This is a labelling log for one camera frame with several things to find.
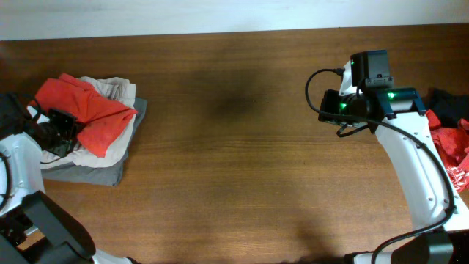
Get orange soccer t-shirt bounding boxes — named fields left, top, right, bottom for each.
left=35, top=73, right=137, bottom=158

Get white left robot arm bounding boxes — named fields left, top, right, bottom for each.
left=1, top=92, right=135, bottom=264

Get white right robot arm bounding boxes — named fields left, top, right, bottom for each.
left=317, top=50, right=468, bottom=263

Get grey folded garment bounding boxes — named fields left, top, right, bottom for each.
left=41, top=98, right=147, bottom=186

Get beige folded shorts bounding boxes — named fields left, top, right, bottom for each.
left=35, top=73, right=138, bottom=169

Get red patterned garment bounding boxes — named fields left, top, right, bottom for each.
left=426, top=110, right=468, bottom=193

